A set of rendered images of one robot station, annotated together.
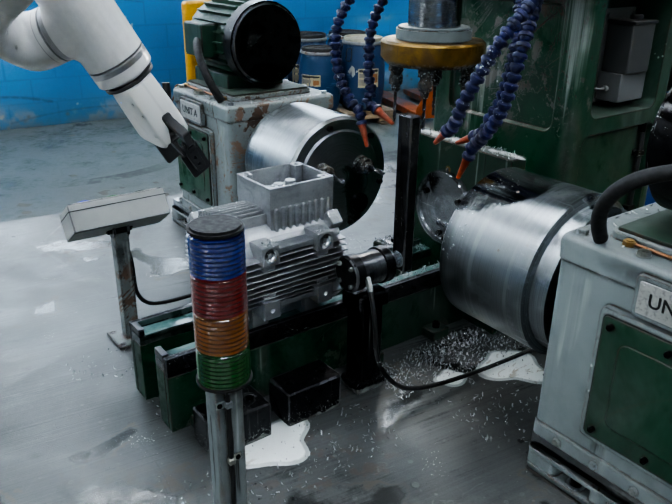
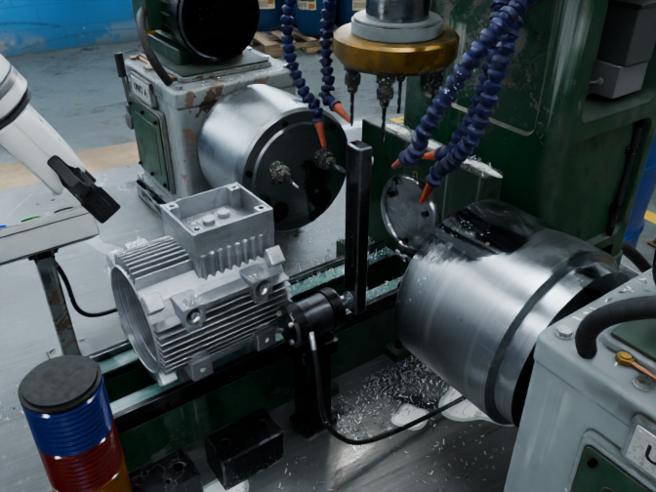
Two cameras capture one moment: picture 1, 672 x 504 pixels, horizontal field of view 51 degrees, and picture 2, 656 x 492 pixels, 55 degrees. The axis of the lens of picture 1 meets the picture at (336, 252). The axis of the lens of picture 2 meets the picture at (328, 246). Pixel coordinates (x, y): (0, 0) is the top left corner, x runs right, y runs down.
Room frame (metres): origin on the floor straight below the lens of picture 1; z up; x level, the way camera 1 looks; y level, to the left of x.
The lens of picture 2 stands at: (0.34, -0.09, 1.56)
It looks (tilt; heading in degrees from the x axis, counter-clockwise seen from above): 32 degrees down; 1
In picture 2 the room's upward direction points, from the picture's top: straight up
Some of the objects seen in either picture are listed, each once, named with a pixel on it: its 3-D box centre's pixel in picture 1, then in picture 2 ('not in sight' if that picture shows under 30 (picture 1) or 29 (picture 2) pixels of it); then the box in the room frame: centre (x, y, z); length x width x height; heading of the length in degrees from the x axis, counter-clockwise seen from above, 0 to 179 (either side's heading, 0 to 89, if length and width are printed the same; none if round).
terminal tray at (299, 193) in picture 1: (285, 195); (219, 229); (1.09, 0.08, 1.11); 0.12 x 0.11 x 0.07; 128
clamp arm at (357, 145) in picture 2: (404, 195); (355, 233); (1.06, -0.11, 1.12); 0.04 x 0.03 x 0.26; 126
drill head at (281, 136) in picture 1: (301, 160); (260, 147); (1.53, 0.08, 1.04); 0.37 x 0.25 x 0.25; 36
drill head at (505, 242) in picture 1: (552, 266); (526, 322); (0.98, -0.33, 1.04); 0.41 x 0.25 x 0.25; 36
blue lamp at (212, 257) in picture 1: (216, 250); (68, 407); (0.69, 0.13, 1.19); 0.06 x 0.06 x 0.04
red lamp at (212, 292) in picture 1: (219, 289); (80, 446); (0.69, 0.13, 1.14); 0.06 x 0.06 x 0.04
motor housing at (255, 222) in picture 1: (265, 255); (199, 294); (1.07, 0.11, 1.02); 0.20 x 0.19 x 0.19; 128
